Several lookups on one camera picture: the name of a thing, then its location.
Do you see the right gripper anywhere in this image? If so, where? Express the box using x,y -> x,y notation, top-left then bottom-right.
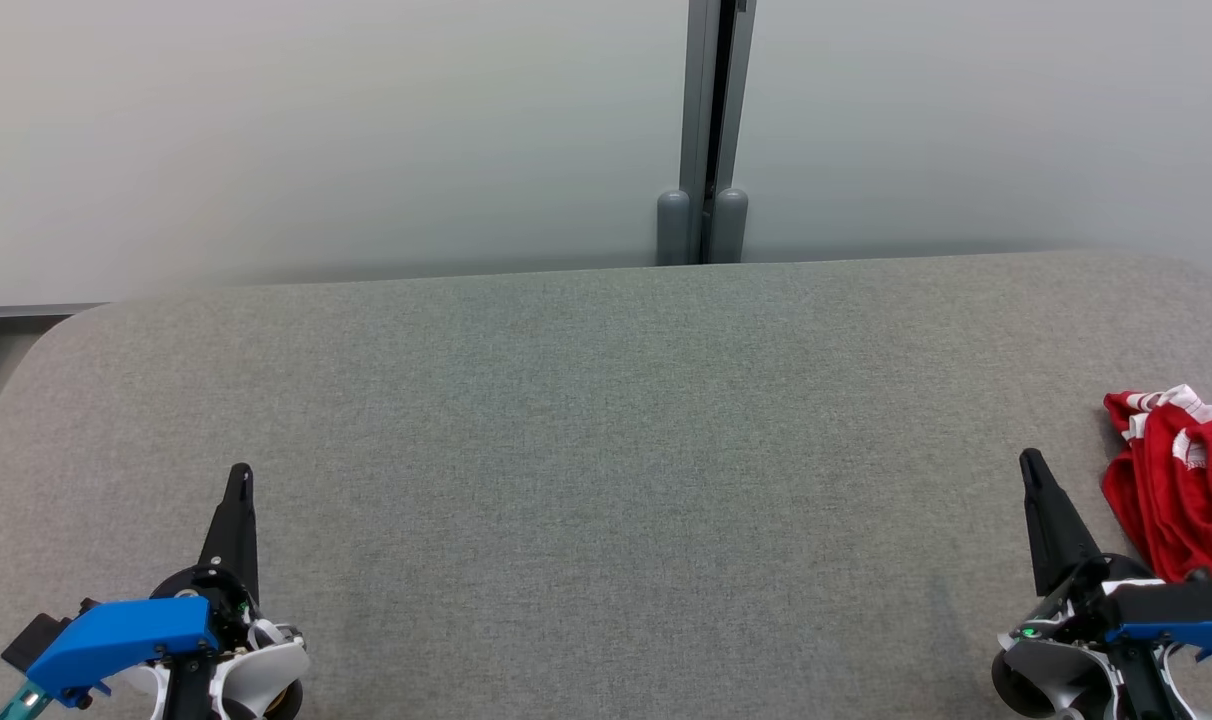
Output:
991,448 -> 1182,720

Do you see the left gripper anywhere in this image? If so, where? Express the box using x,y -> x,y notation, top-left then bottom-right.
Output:
151,463 -> 313,720

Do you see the red and white t-shirt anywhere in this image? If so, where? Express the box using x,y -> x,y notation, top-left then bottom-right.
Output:
1101,385 -> 1212,563

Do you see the grey fabric sofa cushion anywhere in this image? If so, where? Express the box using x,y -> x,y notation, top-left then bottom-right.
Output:
0,250 -> 1212,720

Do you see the grey cylinder bumper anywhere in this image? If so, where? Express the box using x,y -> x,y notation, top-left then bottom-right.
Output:
656,190 -> 691,267
712,188 -> 749,264

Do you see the grey metal baseboard rail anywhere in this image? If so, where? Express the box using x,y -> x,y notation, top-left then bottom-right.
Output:
0,292 -> 107,361

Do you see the grey metal wall post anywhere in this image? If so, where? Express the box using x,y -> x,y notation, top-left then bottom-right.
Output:
679,0 -> 757,266

